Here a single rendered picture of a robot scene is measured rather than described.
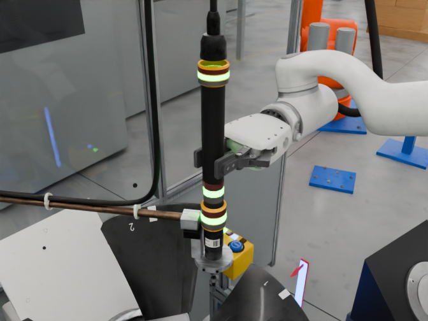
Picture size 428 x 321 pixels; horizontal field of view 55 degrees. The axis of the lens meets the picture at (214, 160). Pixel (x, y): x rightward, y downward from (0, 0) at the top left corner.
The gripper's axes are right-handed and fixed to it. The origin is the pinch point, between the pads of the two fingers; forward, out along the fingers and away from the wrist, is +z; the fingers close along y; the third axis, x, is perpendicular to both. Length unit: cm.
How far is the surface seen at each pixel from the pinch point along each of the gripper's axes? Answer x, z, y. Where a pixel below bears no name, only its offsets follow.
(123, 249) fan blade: -27.6, 6.4, 20.4
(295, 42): -19, -127, 70
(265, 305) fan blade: -48, -17, -1
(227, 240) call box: -58, -36, 29
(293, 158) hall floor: -165, -251, 138
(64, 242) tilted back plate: -34, 11, 39
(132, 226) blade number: -23.6, 3.1, 20.8
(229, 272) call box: -64, -31, 23
